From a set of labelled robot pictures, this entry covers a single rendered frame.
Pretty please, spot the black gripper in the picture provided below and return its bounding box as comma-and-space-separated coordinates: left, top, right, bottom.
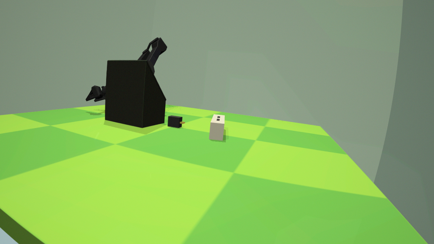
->
86, 85, 106, 102

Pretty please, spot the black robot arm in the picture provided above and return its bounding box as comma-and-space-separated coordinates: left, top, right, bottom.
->
138, 37, 167, 74

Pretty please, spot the black two-prong plug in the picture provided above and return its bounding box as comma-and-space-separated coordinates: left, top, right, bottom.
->
167, 115, 185, 128

